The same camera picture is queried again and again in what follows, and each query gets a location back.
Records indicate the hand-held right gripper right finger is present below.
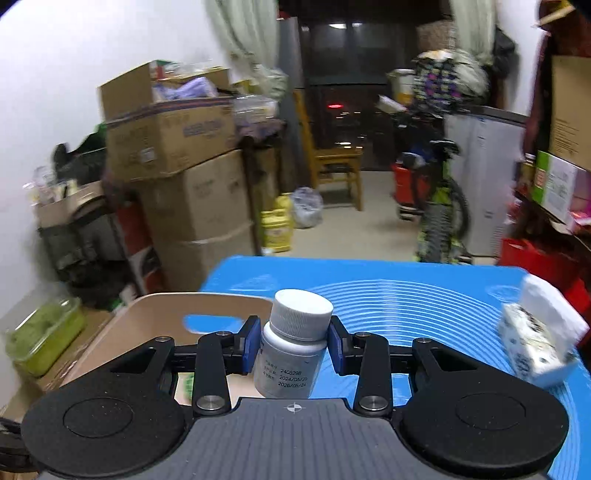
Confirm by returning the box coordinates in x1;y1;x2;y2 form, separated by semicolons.
327;316;505;417

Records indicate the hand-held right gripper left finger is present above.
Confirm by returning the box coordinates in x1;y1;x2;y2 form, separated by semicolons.
78;316;261;417

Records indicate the white pill bottle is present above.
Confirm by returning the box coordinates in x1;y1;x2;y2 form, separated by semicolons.
252;289;334;399

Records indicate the low cardboard box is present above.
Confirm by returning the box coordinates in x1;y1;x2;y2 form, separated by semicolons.
156;220;260;295

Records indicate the blue silicone mat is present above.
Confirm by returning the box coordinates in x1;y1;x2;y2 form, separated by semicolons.
198;255;591;480

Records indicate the yellow plastic jug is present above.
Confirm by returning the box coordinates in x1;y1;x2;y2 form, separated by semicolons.
260;193;295;253

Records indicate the clear plastic bag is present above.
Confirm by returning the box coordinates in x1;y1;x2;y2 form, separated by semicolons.
290;186;325;230

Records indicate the large plain cardboard box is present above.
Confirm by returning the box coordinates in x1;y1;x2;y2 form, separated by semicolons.
137;148;258;246

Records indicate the green and black bicycle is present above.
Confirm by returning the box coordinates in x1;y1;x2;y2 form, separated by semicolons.
389;110;472;265

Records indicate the black trolley cart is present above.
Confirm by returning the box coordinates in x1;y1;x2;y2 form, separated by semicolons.
39;207;136;311

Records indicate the wooden chair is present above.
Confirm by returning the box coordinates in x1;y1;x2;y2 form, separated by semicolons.
292;87;366;212

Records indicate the white tissue box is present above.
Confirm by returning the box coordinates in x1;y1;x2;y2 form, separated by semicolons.
497;272;591;389

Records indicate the green plastic container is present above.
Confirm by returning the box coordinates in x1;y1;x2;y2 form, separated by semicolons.
4;296;87;376

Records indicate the red paper bag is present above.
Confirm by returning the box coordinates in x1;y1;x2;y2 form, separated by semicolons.
498;237;591;315

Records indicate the small cardboard box with bottles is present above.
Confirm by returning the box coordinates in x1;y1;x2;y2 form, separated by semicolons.
36;181;110;228

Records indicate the white bucket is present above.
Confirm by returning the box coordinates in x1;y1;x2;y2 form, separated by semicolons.
386;68;417;105

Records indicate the green and white carton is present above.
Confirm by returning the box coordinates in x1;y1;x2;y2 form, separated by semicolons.
534;150;588;223

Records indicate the open cardboard box with clutter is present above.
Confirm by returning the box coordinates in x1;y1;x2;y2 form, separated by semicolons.
98;59;232;124

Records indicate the floral fabric bag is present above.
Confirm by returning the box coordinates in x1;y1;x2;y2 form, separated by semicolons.
412;50;491;114

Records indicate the pale curtain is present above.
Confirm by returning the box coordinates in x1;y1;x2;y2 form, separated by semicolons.
449;0;498;62
204;0;290;101

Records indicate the tall cardboard box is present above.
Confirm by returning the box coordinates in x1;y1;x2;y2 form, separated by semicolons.
549;54;591;170

